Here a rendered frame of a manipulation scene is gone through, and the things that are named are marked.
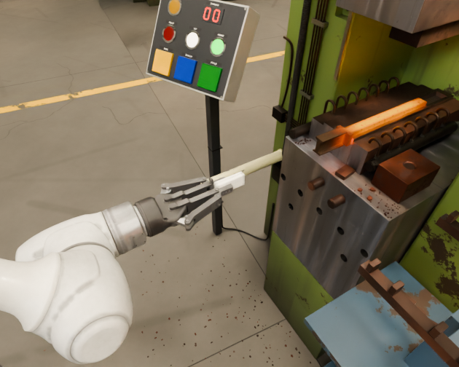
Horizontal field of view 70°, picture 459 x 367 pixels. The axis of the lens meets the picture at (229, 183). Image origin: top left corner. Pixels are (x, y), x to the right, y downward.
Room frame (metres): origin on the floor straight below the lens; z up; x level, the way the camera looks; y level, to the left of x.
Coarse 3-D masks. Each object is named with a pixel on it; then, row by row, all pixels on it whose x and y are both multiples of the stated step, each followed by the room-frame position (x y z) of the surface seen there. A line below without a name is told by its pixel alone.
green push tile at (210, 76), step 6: (204, 66) 1.01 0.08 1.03; (210, 66) 1.00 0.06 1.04; (204, 72) 1.00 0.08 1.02; (210, 72) 0.99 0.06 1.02; (216, 72) 0.98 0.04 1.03; (204, 78) 0.99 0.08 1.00; (210, 78) 0.98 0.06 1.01; (216, 78) 0.97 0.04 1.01; (198, 84) 0.99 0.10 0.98; (204, 84) 0.98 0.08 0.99; (210, 84) 0.97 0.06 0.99; (216, 84) 0.96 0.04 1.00; (210, 90) 0.96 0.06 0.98; (216, 90) 0.96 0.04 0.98
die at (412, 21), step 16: (352, 0) 0.76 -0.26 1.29; (368, 0) 0.73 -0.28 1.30; (384, 0) 0.70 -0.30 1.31; (400, 0) 0.67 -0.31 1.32; (416, 0) 0.64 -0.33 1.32; (432, 0) 0.64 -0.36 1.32; (448, 0) 0.67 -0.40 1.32; (368, 16) 0.72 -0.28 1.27; (384, 16) 0.69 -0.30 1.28; (400, 16) 0.66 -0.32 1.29; (416, 16) 0.63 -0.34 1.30; (432, 16) 0.65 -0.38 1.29; (448, 16) 0.68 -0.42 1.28; (416, 32) 0.64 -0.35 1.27
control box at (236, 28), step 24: (168, 0) 1.20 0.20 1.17; (192, 0) 1.15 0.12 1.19; (216, 0) 1.11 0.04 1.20; (168, 24) 1.16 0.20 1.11; (192, 24) 1.11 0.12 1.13; (216, 24) 1.07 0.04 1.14; (240, 24) 1.03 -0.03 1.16; (168, 48) 1.12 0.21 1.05; (192, 48) 1.07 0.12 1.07; (240, 48) 1.01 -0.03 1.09; (240, 72) 1.01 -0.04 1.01; (216, 96) 0.95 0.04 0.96
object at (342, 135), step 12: (396, 108) 0.80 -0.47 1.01; (408, 108) 0.80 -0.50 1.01; (372, 120) 0.74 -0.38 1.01; (384, 120) 0.75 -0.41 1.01; (336, 132) 0.68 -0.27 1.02; (348, 132) 0.68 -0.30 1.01; (360, 132) 0.70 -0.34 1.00; (324, 144) 0.65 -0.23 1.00; (336, 144) 0.67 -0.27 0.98; (348, 144) 0.67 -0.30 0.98
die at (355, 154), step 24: (384, 96) 0.92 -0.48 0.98; (408, 96) 0.90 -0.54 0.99; (312, 120) 0.80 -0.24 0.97; (336, 120) 0.77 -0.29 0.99; (360, 120) 0.76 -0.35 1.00; (408, 120) 0.77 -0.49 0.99; (432, 120) 0.77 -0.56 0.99; (456, 120) 0.84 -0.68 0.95; (360, 144) 0.66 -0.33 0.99; (384, 144) 0.66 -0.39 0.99; (360, 168) 0.63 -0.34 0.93
